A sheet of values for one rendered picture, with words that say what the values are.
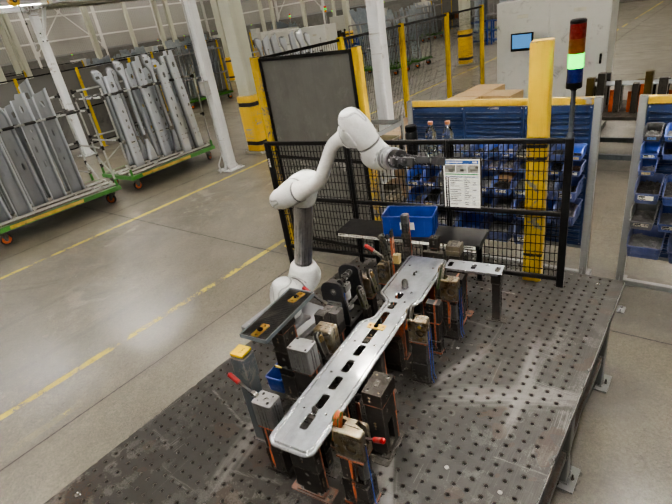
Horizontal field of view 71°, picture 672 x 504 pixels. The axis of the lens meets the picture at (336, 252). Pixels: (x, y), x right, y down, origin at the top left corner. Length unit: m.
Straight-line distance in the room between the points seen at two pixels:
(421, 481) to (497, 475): 0.27
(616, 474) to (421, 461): 1.27
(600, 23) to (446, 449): 7.08
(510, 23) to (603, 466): 6.91
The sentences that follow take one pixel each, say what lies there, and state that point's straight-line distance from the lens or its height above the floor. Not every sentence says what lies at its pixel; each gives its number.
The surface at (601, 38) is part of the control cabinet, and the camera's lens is 8.31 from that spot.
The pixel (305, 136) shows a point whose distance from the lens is 4.63.
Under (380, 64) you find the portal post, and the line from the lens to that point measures 6.36.
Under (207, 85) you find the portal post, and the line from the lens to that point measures 8.69.
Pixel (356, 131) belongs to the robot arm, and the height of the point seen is 1.84.
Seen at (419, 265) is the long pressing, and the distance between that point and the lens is 2.57.
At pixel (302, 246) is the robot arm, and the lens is 2.59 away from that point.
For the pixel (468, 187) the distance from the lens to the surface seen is 2.80.
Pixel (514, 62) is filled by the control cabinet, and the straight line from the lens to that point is 8.65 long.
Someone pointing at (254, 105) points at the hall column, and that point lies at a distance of 9.58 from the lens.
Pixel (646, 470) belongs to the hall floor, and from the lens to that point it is 3.05.
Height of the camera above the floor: 2.26
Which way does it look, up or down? 26 degrees down
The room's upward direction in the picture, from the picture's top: 10 degrees counter-clockwise
